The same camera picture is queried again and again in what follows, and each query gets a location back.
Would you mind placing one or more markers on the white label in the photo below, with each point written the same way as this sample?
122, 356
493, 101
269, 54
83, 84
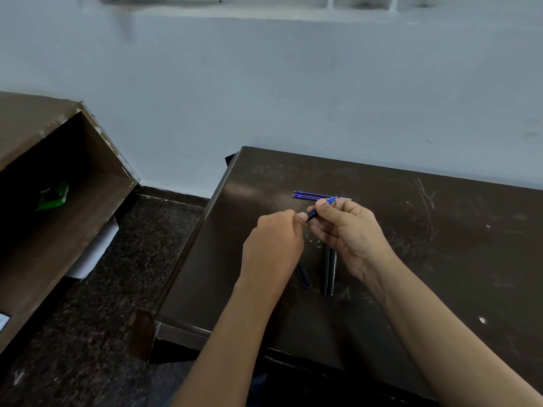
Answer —
3, 321

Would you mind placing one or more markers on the green packet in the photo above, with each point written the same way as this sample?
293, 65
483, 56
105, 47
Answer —
53, 195

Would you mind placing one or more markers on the person's left forearm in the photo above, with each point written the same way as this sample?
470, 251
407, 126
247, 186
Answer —
225, 347

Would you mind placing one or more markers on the black pen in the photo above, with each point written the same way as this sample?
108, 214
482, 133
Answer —
332, 273
325, 271

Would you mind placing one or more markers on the person's left hand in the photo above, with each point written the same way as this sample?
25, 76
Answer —
269, 245

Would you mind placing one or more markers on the person's right forearm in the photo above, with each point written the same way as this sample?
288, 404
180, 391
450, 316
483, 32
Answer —
441, 339

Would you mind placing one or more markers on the dark blue pen barrel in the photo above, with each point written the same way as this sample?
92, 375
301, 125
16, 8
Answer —
303, 275

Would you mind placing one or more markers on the blue pen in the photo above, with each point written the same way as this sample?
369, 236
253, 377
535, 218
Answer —
313, 214

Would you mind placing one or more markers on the person's right hand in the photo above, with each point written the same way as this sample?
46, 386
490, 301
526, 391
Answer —
354, 237

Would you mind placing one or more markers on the blue pen refill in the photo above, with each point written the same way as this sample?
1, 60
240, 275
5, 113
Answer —
309, 193
307, 197

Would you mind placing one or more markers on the person's right thumb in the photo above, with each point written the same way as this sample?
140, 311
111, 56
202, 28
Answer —
333, 206

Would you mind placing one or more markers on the brown wooden shelf cabinet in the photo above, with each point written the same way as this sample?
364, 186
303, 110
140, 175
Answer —
63, 199

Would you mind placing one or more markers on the person's left thumb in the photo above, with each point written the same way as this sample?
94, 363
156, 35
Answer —
302, 217

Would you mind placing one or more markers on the white paper sheet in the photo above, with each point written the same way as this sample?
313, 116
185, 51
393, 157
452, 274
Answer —
93, 252

